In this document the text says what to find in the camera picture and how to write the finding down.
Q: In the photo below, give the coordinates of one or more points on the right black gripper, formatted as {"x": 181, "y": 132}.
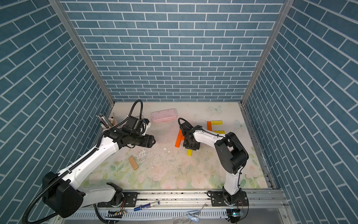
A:
{"x": 196, "y": 148}

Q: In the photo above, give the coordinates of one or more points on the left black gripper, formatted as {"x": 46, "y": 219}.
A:
{"x": 148, "y": 142}

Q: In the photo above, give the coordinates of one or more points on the wooden block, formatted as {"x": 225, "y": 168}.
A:
{"x": 133, "y": 163}

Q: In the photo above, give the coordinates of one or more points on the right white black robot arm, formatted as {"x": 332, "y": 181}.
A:
{"x": 231, "y": 153}

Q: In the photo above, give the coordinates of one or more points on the pink pen cup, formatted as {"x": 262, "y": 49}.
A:
{"x": 108, "y": 123}

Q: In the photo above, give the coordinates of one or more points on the pens in cup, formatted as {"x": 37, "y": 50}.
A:
{"x": 100, "y": 115}

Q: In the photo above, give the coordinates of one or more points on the pink pencil case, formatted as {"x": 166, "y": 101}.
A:
{"x": 164, "y": 115}

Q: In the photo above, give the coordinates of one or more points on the clear plastic bag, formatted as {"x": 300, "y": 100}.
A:
{"x": 192, "y": 217}

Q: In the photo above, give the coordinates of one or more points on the green lit circuit board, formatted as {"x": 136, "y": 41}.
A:
{"x": 234, "y": 215}

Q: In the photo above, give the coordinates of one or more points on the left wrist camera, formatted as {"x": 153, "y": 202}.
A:
{"x": 136, "y": 126}

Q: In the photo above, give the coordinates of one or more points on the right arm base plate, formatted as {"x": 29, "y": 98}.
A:
{"x": 222, "y": 198}

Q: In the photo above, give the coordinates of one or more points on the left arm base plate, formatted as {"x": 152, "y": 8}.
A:
{"x": 124, "y": 199}

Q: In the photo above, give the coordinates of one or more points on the blue screwdriver on rail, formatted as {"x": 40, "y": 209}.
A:
{"x": 146, "y": 206}

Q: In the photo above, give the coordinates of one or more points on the aluminium front rail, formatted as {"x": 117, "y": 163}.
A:
{"x": 176, "y": 203}

